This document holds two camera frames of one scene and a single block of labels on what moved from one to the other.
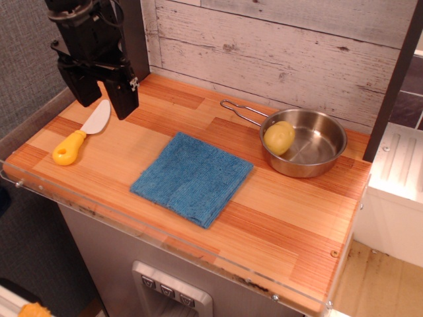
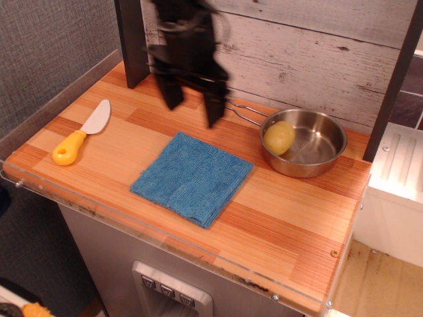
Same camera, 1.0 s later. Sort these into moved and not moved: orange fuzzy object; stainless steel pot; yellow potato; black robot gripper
Moved: black robot gripper
Not moved: orange fuzzy object; stainless steel pot; yellow potato
